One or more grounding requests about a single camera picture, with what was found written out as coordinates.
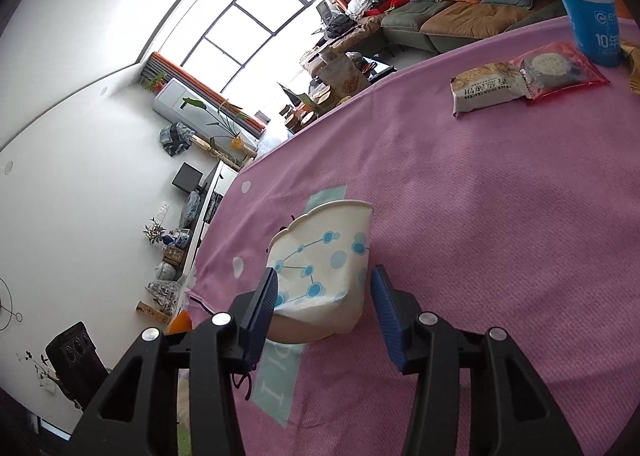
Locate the brown paper piece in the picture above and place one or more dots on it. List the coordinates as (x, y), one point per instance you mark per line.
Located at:
(631, 58)

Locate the small black monitor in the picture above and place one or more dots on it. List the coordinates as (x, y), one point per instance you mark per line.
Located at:
(187, 178)

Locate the red clear snack packet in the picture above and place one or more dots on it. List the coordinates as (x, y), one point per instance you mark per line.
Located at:
(557, 67)

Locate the white TV cabinet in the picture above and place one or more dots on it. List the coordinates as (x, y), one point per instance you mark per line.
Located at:
(215, 187)

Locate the blue white paper cup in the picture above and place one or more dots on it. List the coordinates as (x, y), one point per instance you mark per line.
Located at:
(596, 30)

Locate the white blue-dotted paper cup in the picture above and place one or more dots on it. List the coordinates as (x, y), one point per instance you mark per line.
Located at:
(322, 263)

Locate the white standing air conditioner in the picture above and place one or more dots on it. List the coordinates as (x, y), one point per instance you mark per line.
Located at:
(177, 103)

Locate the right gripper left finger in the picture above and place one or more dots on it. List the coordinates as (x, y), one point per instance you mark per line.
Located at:
(257, 319)

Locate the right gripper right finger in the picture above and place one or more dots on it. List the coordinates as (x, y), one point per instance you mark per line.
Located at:
(387, 308)

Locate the beige snack packet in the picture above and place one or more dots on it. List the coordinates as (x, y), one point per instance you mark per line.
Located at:
(488, 85)

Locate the tall green potted plant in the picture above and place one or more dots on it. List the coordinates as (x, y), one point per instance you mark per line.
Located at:
(219, 120)

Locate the pink floral tablecloth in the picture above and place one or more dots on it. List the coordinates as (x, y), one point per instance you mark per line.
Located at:
(523, 216)

